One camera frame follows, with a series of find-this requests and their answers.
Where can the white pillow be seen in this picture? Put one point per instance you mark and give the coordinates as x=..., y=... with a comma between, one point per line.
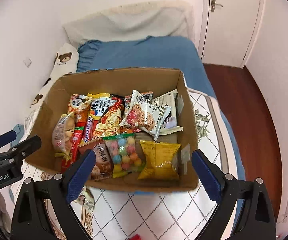
x=134, y=22

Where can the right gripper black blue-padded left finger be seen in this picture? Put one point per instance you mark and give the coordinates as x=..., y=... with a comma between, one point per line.
x=30, y=219

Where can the metal door handle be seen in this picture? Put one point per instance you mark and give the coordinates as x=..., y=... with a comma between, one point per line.
x=214, y=4

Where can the blue bed sheet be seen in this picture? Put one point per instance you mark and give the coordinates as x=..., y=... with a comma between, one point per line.
x=156, y=64

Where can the red white snack packet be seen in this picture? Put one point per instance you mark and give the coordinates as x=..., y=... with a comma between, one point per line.
x=135, y=237

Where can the cream chocolate biscuit packet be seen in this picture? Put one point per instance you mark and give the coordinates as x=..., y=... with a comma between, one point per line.
x=169, y=125

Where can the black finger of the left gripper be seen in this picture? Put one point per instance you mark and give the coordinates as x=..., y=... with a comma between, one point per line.
x=20, y=151

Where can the yellow snack packet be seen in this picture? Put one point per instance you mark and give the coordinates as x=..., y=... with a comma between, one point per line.
x=161, y=160

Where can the brown snack bar packet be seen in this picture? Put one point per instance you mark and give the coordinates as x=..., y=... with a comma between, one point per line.
x=103, y=165

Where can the white door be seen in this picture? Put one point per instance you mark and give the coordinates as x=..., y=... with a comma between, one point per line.
x=228, y=33

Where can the white patterned tablecloth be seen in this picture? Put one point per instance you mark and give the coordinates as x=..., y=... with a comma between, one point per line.
x=180, y=215

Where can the cranberry oat cookie packet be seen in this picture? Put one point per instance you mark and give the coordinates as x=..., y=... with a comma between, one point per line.
x=158, y=115

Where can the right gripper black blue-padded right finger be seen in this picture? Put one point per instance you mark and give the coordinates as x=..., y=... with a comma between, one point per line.
x=256, y=218

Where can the blue green milk carton box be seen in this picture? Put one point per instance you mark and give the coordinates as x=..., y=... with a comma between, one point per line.
x=188, y=179

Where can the colourful candy balls bag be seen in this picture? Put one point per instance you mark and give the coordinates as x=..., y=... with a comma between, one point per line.
x=122, y=150

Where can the bear print pillow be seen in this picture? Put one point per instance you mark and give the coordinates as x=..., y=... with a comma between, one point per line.
x=65, y=63

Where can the clear yellow biscuit packet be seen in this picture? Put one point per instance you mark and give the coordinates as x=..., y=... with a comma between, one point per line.
x=62, y=134

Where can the black orange noodle packet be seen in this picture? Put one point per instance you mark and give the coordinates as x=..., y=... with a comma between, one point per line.
x=104, y=116

